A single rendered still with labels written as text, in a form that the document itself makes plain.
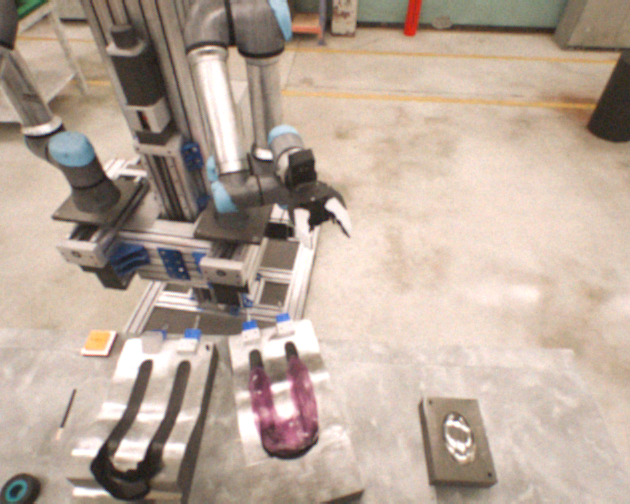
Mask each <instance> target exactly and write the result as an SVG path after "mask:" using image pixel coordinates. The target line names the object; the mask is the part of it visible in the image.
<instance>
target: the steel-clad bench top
mask: <svg viewBox="0 0 630 504"><path fill-rule="evenodd" d="M117 334H118V337H117V339H116V342H115V344H114V346H113V349H112V351H110V355H109V357H108V358H103V357H83V356H82V354H81V353H82V350H83V347H84V345H85V343H86V341H87V339H88V337H89V335H90V332H82V330H55V331H54V329H25V328H0V490H1V488H2V486H3V485H4V484H5V482H6V481H7V480H9V479H10V478H11V477H13V476H14V475H16V474H20V473H28V474H30V475H33V476H35V477H37V478H38V479H39V481H40V486H41V488H40V493H39V495H38V497H37V499H36V500H35V502H34V503H33V504H70V503H71V500H72V498H73V495H74V490H75V486H74V485H73V484H72V483H69V482H68V481H67V479H66V478H65V477H64V473H65V471H66V468H67V465H68V462H69V460H70V456H71V454H73V452H74V450H75V448H76V446H77V445H78V443H79V442H80V440H81V439H82V436H83V435H84V433H85V432H86V431H87V429H88V428H89V427H90V425H91V424H92V423H93V421H95V420H96V418H97V417H98V414H99V412H100V411H101V409H102V407H103V404H104V402H105V399H106V396H107V393H108V390H109V387H110V384H111V381H112V379H114V376H115V372H116V370H117V366H118V363H119V361H120V358H121V356H122V352H123V350H124V347H125V344H126V342H127V339H140V337H141V336H142V335H143V333H139V334H137V332H119V333H117ZM228 337H230V336H223V335H201V340H200V342H215V344H216V347H217V349H218V352H219V355H220V357H219V363H218V367H217V372H216V377H214V382H213V387H212V392H211V396H210V402H209V407H208V412H207V416H206V422H205V427H204V431H203V436H202V442H201V446H200V451H199V456H197V461H196V466H195V471H194V476H193V481H192V486H191V491H190V495H189V501H188V504H249V498H248V491H247V483H246V475H245V468H244V467H245V466H246V465H245V457H244V449H243V443H236V444H235V438H238V437H239V436H242V435H241V429H239V423H238V415H237V409H236V401H235V393H234V379H233V376H232V374H231V365H230V357H231V353H230V346H229V338H228ZM316 341H317V346H318V349H319V352H320V354H321V356H322V359H323V361H324V363H325V367H326V369H327V372H328V375H330V378H331V382H332V387H333V390H334V394H335V398H336V402H337V406H338V410H339V414H340V417H341V421H342V425H343V429H344V432H345V435H346V436H349V437H350V440H351V445H352V448H353V451H354V454H355V458H356V462H357V465H358V468H359V471H360V475H361V478H362V482H363V485H364V491H363V494H362V496H361V498H359V500H356V501H353V502H350V503H347V504H630V479H629V477H628V475H627V472H626V470H625V468H624V466H623V463H622V461H621V459H620V457H619V453H618V451H617V449H616V446H615V444H614V442H613V440H612V437H611V435H610V433H609V430H607V427H606V425H605V423H604V420H603V418H602V416H601V414H600V411H599V408H598V406H597V404H596V401H595V399H594V397H593V394H592V392H591V390H590V387H589V384H588V382H586V380H585V378H584V375H583V373H582V371H581V369H580V365H579V363H578V361H577V358H576V356H575V354H574V352H573V350H560V349H558V348H533V347H504V346H475V345H447V344H418V343H391V342H375V341H363V340H335V339H316ZM388 346H389V347H388ZM389 356H390V357H389ZM418 375H419V376H418ZM76 388H77V391H76V394H75V398H74V401H73V404H71V407H70V410H69V413H68V417H67V420H66V422H65V425H64V428H63V431H62V434H61V438H60V440H56V438H57V435H58V432H59V429H60V426H61V423H62V420H63V418H64V414H65V411H66V408H67V405H68V402H69V400H70V397H71V393H73V390H74V389H76ZM423 396H435V398H460V399H478V400H479V404H480V408H481V412H482V417H483V421H484V425H485V429H486V435H487V439H488V443H490V447H491V451H492V456H493V460H494V464H495V468H496V474H497V478H498V482H499V483H497V484H495V485H494V486H492V487H491V488H470V487H447V486H430V485H429V478H427V470H426V463H425V454H424V447H423V440H422V432H421V425H420V417H419V409H418V405H419V403H420V402H421V400H422V397H423Z"/></svg>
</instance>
